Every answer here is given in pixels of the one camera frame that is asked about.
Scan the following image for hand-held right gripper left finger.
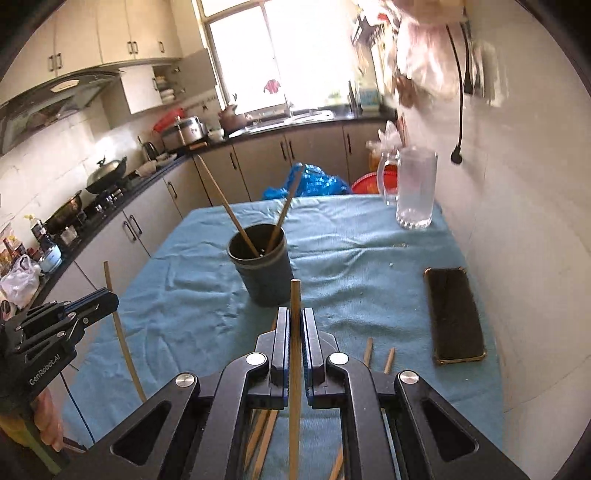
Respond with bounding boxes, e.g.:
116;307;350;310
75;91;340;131
58;307;293;480

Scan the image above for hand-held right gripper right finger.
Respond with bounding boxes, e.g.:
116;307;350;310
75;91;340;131
301;307;532;480

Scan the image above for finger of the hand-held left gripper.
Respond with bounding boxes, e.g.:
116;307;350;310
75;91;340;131
21;287;115;329
14;294;120;357

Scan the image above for dark round chopstick holder cup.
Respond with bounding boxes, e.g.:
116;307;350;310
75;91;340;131
227;223;295;307

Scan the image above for person's left hand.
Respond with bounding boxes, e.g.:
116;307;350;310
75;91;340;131
34;389;65;453

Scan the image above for small blue white appliance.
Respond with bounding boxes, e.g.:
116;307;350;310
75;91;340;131
38;244;63;273

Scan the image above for white plastic bag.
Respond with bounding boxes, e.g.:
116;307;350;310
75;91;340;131
0;254;41;308

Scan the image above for dark sauce bottle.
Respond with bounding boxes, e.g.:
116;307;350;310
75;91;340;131
25;215;47;250

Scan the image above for dark cooking pot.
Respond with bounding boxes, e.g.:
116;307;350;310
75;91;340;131
44;191;86;234

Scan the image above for blue towel tablecloth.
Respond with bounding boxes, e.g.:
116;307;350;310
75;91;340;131
62;193;506;480

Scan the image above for gas stove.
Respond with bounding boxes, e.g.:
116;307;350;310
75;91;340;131
83;182;134;217

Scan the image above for cream lower cabinets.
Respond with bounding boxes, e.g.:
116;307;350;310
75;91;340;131
46;119;398;324

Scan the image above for cream cabinets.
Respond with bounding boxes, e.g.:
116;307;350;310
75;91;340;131
0;0;183;95
46;119;398;324

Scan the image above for wok with lid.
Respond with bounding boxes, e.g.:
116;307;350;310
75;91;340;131
85;156;127;192

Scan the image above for black smartphone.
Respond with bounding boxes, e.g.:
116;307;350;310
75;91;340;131
424;266;487;366

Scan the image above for blue plastic bag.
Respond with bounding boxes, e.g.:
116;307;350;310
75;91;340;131
263;162;352;200

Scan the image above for black kitchen countertop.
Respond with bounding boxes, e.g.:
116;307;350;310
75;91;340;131
28;113;398;315

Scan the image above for white bowls on counter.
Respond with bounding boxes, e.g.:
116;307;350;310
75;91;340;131
139;159;178;178

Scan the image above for red plastic basin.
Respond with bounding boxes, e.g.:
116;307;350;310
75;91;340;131
351;168;399;195

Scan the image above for clear glass mug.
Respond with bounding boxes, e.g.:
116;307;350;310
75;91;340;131
376;147;438;230

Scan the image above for silver rice cooker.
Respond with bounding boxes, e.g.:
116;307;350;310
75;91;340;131
160;115;207;151

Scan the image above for range hood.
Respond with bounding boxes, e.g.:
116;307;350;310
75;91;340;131
0;69;123;155

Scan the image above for red plastic lid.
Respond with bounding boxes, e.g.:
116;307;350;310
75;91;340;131
152;108;185;132

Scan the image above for clear bag of food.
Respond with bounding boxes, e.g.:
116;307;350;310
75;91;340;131
367;121;407;171

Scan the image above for steel sink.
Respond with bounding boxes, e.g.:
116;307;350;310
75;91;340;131
228;108;335;137

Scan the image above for brown utensil holder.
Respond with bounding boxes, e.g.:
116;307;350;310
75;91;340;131
218;95;247;132

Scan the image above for stack of white dishes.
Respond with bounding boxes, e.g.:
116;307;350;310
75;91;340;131
154;76;176;103

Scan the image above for white detergent container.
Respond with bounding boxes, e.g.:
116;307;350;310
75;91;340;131
358;85;380;112

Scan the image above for cream upper cabinets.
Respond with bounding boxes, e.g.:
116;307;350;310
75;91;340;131
0;0;183;95

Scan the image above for kitchen window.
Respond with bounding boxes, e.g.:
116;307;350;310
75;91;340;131
196;0;365;114

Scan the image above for pink hanging plastic bag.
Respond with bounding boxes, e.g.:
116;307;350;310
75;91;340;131
394;18;462;100

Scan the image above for tan hanging plastic bag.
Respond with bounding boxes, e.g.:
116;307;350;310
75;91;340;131
383;0;465;24

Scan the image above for thin gripper cable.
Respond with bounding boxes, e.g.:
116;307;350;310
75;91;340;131
67;367;95;441

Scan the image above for open wall cabinet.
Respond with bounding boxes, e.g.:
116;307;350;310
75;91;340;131
104;62;218;114

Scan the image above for black power cable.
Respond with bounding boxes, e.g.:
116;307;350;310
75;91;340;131
444;21;477;164

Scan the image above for wall utensil rack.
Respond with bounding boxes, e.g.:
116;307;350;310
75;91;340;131
351;14;398;47

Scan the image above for white wall socket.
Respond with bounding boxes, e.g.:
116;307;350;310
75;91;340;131
475;41;509;109

